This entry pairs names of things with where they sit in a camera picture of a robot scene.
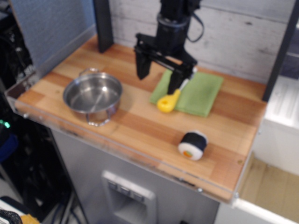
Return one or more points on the clear acrylic table guard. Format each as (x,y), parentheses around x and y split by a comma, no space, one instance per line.
(139,131)

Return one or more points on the yellow handled toy knife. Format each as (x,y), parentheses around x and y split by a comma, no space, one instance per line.
(168,102)

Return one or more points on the green folded cloth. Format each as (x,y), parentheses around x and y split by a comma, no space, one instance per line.
(198,95)

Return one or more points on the plush sushi roll toy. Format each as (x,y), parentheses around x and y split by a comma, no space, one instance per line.
(193,145)

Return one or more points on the black vertical post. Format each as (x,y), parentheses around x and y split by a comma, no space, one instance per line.
(103,24)
(286,41)

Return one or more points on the silver dispenser panel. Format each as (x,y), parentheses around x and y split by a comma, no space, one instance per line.
(129,202)

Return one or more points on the stainless steel pot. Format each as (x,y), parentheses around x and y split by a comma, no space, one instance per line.
(94,96)

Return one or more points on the black vertical post left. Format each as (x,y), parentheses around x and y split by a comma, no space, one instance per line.
(103,24)

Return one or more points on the blue fabric panel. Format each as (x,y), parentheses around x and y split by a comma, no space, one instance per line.
(53,29)

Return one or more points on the black vertical post right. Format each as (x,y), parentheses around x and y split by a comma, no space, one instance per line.
(286,41)

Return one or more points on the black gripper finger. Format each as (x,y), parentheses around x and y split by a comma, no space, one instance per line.
(143,63)
(176,79)

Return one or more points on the white side cabinet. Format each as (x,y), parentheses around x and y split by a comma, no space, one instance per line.
(269,191)

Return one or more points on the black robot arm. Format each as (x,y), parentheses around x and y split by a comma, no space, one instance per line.
(179,9)

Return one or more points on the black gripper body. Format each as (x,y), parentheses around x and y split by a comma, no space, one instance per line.
(166,48)

